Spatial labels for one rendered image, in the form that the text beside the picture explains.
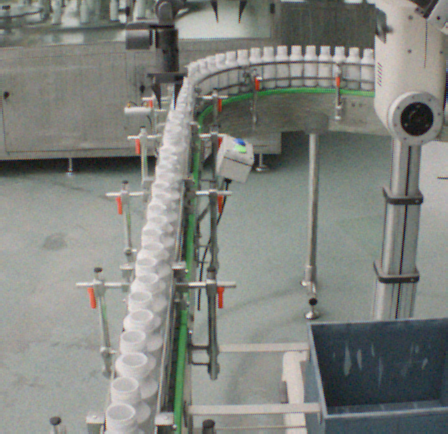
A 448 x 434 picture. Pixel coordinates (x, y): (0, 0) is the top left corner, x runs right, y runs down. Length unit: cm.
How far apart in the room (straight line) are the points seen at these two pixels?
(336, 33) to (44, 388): 464
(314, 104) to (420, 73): 117
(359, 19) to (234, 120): 393
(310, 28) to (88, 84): 250
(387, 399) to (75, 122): 370
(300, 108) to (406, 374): 173
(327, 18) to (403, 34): 478
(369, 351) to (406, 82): 79
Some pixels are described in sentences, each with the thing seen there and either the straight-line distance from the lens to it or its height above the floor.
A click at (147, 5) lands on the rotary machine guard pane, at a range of 483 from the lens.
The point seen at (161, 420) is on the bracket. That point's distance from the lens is 101.
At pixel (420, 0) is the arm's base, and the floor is 153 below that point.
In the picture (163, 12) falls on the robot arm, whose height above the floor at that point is 150.
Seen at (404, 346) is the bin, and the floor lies 88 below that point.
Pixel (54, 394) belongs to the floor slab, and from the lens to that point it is 299.
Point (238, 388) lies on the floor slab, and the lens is 296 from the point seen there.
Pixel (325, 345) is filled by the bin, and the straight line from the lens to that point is 157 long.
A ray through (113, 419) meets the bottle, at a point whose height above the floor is 116.
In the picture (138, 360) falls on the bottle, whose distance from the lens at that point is 106.
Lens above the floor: 174
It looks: 23 degrees down
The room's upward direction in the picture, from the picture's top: 1 degrees counter-clockwise
